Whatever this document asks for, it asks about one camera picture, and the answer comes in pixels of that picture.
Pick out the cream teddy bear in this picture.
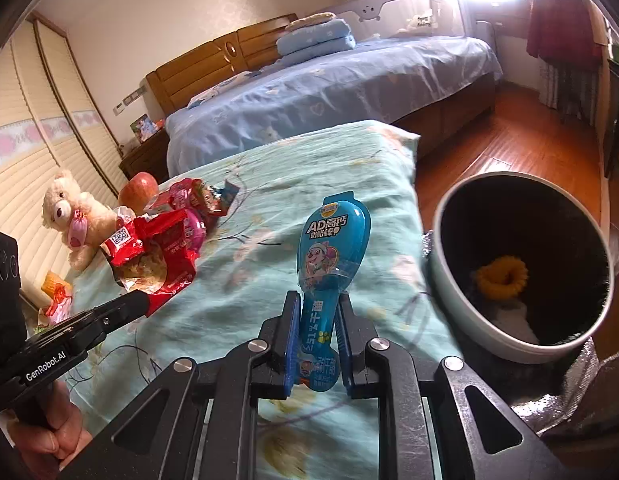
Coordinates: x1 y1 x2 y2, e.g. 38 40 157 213
42 170 118 271

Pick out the orange corn snack packet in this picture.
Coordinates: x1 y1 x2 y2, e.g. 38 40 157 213
41 270 73 306

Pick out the beige pillow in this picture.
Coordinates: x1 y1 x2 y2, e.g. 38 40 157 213
284 11 335 31

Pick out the photo frame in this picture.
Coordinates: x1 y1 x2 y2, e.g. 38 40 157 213
130 114 158 142

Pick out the bed with blue sheet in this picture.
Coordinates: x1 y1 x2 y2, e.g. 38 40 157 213
166 35 504 181

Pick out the red apple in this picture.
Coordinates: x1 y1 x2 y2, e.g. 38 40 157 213
118 171 160 216

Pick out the white round bin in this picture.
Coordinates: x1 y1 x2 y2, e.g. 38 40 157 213
428 171 614 365

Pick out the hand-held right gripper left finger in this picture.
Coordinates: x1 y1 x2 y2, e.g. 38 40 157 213
57 290 304 480

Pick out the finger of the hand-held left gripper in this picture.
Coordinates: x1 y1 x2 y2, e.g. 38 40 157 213
37 291 150 356

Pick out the grey patterned curtain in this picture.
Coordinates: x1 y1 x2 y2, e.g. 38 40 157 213
537 57 597 123

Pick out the flat screen television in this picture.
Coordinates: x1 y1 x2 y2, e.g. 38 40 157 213
603 57 619 178

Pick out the white radiator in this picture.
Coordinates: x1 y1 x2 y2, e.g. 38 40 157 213
477 20 500 56

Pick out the wooden headboard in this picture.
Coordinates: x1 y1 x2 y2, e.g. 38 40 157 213
146 13 299 116

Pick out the red pink wrapper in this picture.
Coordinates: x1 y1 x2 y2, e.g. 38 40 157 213
150 177 240 231

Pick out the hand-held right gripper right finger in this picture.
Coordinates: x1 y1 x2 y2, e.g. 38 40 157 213
333 293 575 480

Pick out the red snack wrapper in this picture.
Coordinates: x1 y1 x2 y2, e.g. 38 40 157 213
100 210 205 318

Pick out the blue lollipop packet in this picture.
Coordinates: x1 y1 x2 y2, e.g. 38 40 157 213
287 192 371 392

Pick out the orange white wrapper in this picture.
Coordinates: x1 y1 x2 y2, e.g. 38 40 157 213
42 285 73 323

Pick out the wooden nightstand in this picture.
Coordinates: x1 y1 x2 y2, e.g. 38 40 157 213
118 127 171 183

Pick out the red hanging garment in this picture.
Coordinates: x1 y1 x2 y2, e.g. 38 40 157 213
527 0 605 66

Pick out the white printed cloth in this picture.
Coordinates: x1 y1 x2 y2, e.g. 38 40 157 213
187 72 263 108

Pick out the grey bed guard rail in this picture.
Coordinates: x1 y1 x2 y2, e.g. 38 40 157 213
317 0 477 41

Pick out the cream sliding door wardrobe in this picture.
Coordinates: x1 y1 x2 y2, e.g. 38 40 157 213
0 15 130 281

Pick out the person's left hand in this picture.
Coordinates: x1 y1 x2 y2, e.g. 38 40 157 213
7 382 98 480

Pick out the folded blue quilt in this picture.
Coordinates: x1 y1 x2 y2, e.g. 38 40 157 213
276 18 356 57

